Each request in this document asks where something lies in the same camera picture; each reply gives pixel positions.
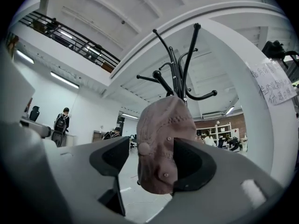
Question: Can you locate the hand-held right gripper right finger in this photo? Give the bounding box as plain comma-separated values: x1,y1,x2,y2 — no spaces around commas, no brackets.
172,136,285,224

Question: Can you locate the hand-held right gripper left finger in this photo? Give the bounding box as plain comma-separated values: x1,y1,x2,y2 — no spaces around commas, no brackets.
43,136,130,217

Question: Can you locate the dusty pink cap item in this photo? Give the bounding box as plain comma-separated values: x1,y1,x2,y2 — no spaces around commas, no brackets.
136,96,197,195

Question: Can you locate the black metal coat stand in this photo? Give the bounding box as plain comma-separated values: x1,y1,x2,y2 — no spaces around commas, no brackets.
136,23,218,106

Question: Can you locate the black device on stand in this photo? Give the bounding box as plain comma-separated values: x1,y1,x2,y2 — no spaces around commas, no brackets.
261,40,299,67

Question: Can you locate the grey low cabinet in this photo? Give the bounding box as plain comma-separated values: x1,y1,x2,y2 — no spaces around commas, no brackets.
92,130,108,143

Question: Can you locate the white storage shelf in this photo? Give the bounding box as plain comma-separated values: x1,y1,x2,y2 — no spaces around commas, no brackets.
205,122,233,147

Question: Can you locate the black backpack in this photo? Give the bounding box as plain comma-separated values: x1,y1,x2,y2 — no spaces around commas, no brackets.
54,114,68,133

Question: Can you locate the black office chair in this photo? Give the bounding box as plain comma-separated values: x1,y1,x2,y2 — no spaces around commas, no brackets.
28,105,41,122

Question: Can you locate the handwritten white paper note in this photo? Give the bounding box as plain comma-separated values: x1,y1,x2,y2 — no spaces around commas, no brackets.
245,57,298,106

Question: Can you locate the black balcony railing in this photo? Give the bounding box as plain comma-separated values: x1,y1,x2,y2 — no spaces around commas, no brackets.
18,11,121,70

